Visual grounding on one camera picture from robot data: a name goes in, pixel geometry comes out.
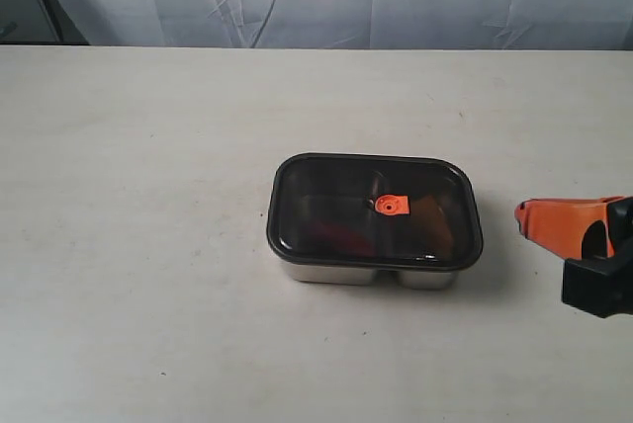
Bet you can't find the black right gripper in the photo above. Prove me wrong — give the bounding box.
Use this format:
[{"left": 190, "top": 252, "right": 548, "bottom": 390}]
[{"left": 514, "top": 196, "right": 632, "bottom": 318}]

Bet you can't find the yellow toy cheese wedge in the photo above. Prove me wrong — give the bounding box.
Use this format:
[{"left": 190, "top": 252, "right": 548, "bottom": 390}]
[{"left": 409, "top": 196, "right": 455, "bottom": 259}]

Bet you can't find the dark transparent lid orange seal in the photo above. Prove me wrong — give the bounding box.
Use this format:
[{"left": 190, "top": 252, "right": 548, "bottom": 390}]
[{"left": 266, "top": 152, "right": 484, "bottom": 272}]

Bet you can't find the red toy sausage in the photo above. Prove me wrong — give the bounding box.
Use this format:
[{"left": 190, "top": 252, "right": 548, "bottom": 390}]
[{"left": 311, "top": 222, "right": 375, "bottom": 256}]

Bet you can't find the steel two-compartment lunch box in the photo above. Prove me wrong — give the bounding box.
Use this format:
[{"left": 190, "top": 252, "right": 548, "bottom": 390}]
[{"left": 281, "top": 261, "right": 459, "bottom": 291}]

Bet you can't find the dark cabinet at left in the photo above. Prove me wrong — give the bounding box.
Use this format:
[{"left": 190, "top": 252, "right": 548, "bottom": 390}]
[{"left": 1, "top": 0, "right": 88, "bottom": 45}]

